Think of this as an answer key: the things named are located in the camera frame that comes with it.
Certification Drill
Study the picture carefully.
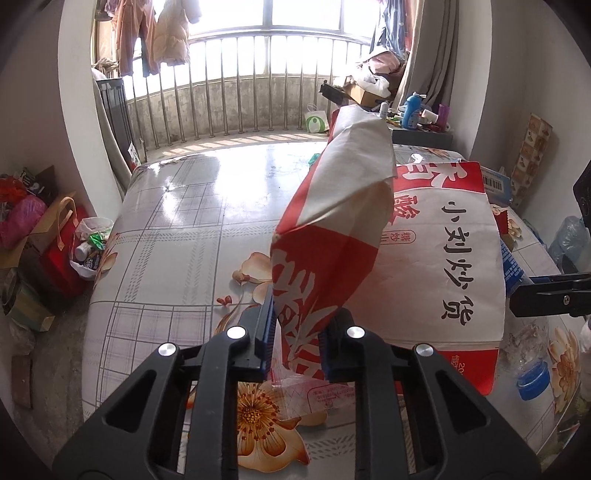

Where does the white plastic rubbish bag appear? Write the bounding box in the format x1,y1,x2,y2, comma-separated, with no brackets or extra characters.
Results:
69,216,116,282

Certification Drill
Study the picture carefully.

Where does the red white paper bag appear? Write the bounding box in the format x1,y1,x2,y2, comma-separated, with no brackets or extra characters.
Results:
269,104,506,396

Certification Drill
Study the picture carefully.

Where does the brown brick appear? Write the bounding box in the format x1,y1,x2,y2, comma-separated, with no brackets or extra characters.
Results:
11,355,36,409

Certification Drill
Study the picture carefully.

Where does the green cardboard box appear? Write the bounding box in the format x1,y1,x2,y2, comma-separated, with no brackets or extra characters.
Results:
0,272,57,334

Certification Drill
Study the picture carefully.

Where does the white green paper bag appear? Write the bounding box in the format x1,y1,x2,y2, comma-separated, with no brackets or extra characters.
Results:
304,104,331,136

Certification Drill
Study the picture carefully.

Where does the red mesh bag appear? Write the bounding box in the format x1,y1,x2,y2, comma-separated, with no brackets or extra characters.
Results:
0,178,29,204

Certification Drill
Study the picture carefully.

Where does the brown hanging garment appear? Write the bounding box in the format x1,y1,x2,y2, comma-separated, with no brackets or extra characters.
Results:
113,0,158,77

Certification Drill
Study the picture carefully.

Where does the grey curtain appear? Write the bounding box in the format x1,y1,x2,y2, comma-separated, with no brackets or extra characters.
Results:
394,0,462,112

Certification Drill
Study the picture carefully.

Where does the blue white box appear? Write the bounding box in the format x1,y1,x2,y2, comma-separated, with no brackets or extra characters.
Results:
500,237,526,296

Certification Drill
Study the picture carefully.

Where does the floral printed table cover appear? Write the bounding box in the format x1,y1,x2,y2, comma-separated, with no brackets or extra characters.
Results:
83,141,583,480

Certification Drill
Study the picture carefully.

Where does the blue bottle cap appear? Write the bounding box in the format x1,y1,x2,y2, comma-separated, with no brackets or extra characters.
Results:
505,318,555,402

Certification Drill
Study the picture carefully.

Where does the box with barcode label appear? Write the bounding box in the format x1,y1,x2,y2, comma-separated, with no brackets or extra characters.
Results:
480,164,513,206

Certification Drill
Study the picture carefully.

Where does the pink plastic bag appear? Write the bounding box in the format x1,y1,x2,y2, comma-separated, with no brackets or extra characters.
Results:
0,194,48,250

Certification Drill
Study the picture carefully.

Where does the metal balcony railing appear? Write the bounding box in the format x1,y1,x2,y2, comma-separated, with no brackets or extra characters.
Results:
124,32,375,149

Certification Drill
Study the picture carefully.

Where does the black metal rack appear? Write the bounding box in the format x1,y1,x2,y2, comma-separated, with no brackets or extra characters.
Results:
95,78,140,162

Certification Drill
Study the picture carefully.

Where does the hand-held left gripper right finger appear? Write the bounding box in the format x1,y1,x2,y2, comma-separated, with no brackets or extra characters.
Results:
318,308,542,480

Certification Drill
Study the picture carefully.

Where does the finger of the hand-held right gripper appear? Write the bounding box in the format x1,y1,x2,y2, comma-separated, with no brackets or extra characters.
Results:
508,272,591,319

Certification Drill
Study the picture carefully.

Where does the brown paper bag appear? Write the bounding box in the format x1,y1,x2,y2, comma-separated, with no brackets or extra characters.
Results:
0,191,78,269

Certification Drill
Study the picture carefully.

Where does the pile of clothes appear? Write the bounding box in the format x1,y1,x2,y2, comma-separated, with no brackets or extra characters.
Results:
355,48,408,93

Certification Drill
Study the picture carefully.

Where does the patterned rolled mat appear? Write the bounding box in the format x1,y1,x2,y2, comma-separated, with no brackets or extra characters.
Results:
510,113,554,208

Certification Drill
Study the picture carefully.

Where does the grey cabinet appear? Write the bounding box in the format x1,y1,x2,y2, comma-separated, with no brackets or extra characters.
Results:
390,127,455,148

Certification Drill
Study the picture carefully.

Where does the blue patterned hanging garment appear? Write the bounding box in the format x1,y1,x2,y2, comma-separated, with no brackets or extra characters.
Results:
369,0,413,56

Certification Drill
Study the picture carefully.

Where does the beige padded jacket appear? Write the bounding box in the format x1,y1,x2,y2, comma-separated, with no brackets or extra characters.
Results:
152,0,202,68

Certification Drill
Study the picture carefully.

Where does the clear plastic wrapper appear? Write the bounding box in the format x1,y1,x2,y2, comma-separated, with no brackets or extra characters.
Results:
272,364,356,422

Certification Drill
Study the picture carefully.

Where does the blue bottle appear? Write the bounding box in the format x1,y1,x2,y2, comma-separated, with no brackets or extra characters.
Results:
401,91,426,130

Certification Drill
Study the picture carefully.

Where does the red gift bag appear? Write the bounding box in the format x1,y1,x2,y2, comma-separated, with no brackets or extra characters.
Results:
39,205,93,301

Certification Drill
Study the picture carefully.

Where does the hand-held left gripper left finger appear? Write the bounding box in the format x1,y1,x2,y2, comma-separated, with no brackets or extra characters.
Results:
53,285,279,480

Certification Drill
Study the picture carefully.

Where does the red white snack packet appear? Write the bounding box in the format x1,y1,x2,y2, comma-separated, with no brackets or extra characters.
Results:
489,205,525,252

